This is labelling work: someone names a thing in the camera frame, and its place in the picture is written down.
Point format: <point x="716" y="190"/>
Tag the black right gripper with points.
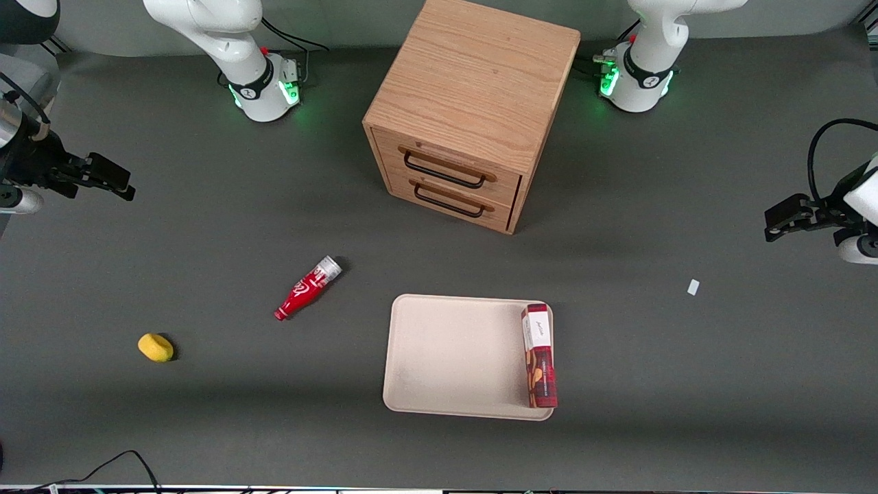
<point x="34" y="163"/>

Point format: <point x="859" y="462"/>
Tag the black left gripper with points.
<point x="831" y="208"/>

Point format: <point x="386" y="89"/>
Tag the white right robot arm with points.
<point x="255" y="81"/>

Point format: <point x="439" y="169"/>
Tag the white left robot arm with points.
<point x="641" y="82"/>

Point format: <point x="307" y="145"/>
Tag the beige rectangular tray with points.
<point x="453" y="357"/>

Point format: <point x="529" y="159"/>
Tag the small white paper scrap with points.
<point x="693" y="287"/>

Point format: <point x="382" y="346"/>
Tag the grey chair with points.
<point x="31" y="68"/>

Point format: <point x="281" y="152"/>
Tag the yellow lemon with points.
<point x="156" y="347"/>

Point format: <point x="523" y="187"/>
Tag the red white cookie box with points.
<point x="539" y="357"/>

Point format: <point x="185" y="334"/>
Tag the wooden drawer front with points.
<point x="446" y="161"/>
<point x="446" y="199"/>

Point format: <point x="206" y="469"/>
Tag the wooden drawer cabinet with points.
<point x="473" y="89"/>

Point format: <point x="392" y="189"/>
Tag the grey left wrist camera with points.
<point x="857" y="248"/>

